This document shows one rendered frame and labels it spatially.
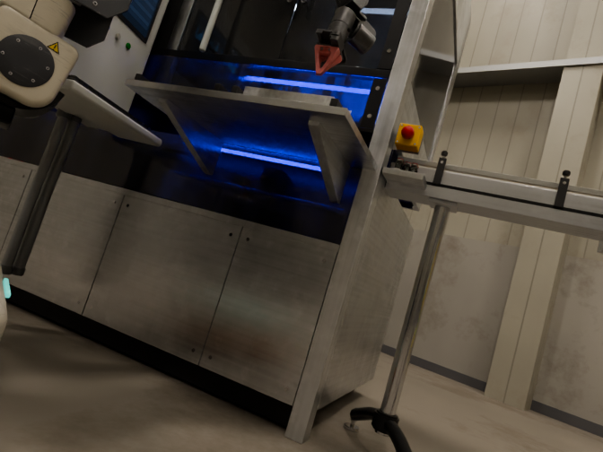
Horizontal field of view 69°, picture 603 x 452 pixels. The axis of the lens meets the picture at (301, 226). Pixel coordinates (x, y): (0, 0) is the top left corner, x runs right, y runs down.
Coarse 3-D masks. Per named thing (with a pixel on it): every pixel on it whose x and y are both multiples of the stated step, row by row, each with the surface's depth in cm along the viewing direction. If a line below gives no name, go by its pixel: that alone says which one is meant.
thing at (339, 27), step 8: (336, 24) 114; (344, 24) 114; (320, 32) 111; (328, 32) 111; (336, 32) 109; (344, 32) 114; (320, 40) 114; (328, 40) 114; (344, 40) 114; (344, 48) 115; (344, 56) 117
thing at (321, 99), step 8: (248, 88) 118; (256, 88) 117; (264, 96) 116; (272, 96) 115; (280, 96) 114; (288, 96) 113; (296, 96) 112; (304, 96) 112; (312, 96) 111; (320, 96) 110; (328, 96) 109; (320, 104) 110; (328, 104) 109
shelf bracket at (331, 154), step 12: (312, 132) 115; (324, 132) 117; (324, 144) 119; (324, 156) 122; (336, 156) 130; (324, 168) 127; (336, 168) 132; (348, 168) 142; (324, 180) 133; (336, 180) 135; (336, 192) 137
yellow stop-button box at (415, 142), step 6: (402, 126) 140; (414, 126) 139; (420, 126) 138; (420, 132) 138; (396, 138) 140; (402, 138) 139; (414, 138) 138; (420, 138) 139; (396, 144) 141; (402, 144) 139; (408, 144) 138; (414, 144) 137; (420, 144) 142; (402, 150) 144; (408, 150) 142; (414, 150) 140
